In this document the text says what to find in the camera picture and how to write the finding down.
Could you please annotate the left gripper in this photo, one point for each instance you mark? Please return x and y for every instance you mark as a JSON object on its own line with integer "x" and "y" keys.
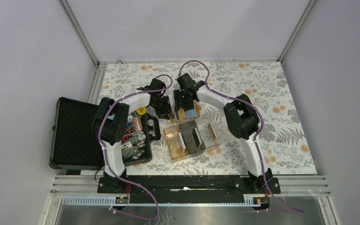
{"x": 166, "y": 111}

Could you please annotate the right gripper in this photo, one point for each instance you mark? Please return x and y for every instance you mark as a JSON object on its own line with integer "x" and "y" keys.
{"x": 177, "y": 94}

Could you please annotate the tan leather card holder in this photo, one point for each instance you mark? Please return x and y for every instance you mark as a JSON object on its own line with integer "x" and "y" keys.
{"x": 186, "y": 114}

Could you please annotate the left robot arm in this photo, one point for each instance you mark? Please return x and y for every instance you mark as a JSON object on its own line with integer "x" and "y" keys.
{"x": 111, "y": 120}

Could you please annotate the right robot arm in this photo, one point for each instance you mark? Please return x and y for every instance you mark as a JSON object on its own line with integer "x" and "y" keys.
{"x": 241, "y": 116}

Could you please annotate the black card stack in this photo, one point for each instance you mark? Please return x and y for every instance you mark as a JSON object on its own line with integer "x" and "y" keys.
{"x": 197, "y": 138}

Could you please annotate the amber transparent card box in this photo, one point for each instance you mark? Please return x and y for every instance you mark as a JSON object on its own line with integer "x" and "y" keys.
{"x": 171, "y": 136}

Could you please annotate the white card stack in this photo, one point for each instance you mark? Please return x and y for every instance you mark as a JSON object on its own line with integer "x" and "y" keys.
{"x": 182, "y": 143}

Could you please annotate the smoky black card box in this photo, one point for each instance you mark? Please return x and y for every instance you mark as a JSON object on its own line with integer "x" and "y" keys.
{"x": 186, "y": 129}

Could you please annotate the clear transparent card box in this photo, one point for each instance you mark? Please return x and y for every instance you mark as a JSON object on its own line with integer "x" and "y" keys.
{"x": 208, "y": 133}

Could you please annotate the yellow big blind button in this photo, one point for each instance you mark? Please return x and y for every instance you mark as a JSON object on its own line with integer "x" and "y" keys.
{"x": 141, "y": 111}

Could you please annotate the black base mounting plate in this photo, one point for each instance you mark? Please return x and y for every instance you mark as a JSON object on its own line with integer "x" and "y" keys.
{"x": 181, "y": 189}

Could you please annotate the floral table mat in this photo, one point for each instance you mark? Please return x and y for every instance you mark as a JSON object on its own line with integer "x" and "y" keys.
{"x": 283, "y": 143}

